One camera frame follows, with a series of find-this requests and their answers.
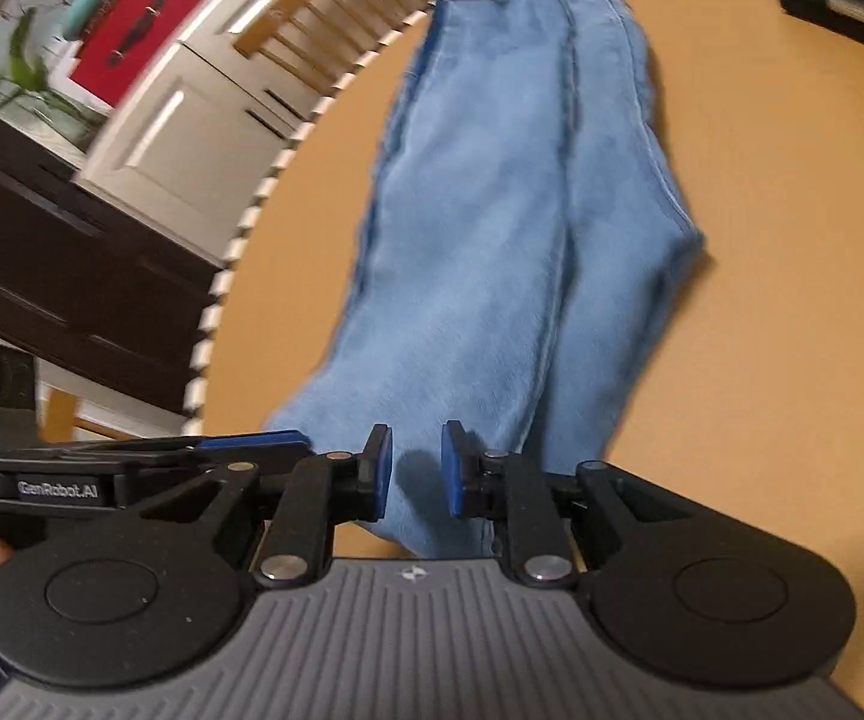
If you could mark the white cabinet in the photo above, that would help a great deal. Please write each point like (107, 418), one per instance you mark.
(177, 157)

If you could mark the wooden spindle-back chair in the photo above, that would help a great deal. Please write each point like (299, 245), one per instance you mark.
(289, 11)

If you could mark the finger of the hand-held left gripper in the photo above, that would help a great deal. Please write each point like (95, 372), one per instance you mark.
(252, 444)

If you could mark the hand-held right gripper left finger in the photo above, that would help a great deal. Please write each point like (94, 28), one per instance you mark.
(381, 472)

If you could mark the green plant in glass vase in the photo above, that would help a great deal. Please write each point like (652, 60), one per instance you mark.
(23, 75)

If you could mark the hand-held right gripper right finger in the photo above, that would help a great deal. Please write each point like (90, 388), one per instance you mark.
(453, 472)

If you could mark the blue denim jeans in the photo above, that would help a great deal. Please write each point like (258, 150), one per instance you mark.
(477, 240)

